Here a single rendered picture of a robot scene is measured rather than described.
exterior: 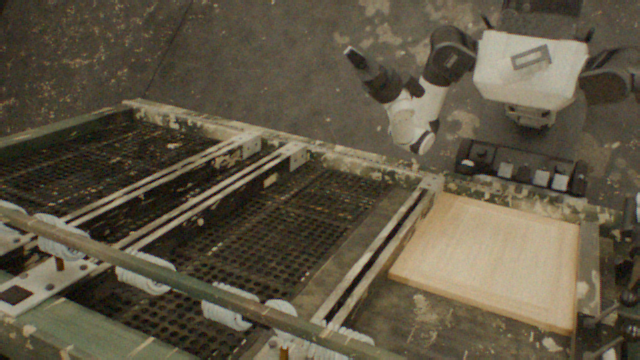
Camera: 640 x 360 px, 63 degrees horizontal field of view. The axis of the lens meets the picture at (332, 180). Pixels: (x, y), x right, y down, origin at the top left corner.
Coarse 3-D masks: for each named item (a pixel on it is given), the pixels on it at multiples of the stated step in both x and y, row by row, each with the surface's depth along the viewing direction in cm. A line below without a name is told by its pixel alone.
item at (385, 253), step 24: (432, 192) 165; (408, 216) 156; (384, 240) 137; (408, 240) 146; (360, 264) 124; (384, 264) 126; (336, 288) 115; (360, 288) 116; (288, 312) 84; (336, 312) 113; (360, 312) 116; (288, 336) 86
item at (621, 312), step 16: (96, 160) 199; (32, 176) 182; (64, 176) 192; (256, 208) 173; (96, 304) 120; (128, 304) 121; (144, 320) 117; (160, 320) 117; (624, 320) 133; (160, 336) 112; (176, 336) 113; (624, 352) 125
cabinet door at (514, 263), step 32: (448, 224) 158; (480, 224) 160; (512, 224) 161; (544, 224) 163; (416, 256) 140; (448, 256) 141; (480, 256) 143; (512, 256) 144; (544, 256) 145; (576, 256) 146; (448, 288) 127; (480, 288) 128; (512, 288) 130; (544, 288) 131; (544, 320) 119
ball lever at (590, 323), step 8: (624, 296) 107; (632, 296) 106; (616, 304) 109; (624, 304) 107; (632, 304) 107; (608, 312) 110; (584, 320) 114; (592, 320) 113; (600, 320) 112; (592, 328) 112
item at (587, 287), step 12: (588, 228) 158; (588, 240) 151; (588, 252) 144; (588, 264) 139; (576, 276) 135; (588, 276) 133; (576, 288) 130; (588, 288) 128; (576, 300) 124; (588, 300) 124; (576, 312) 119; (588, 312) 119
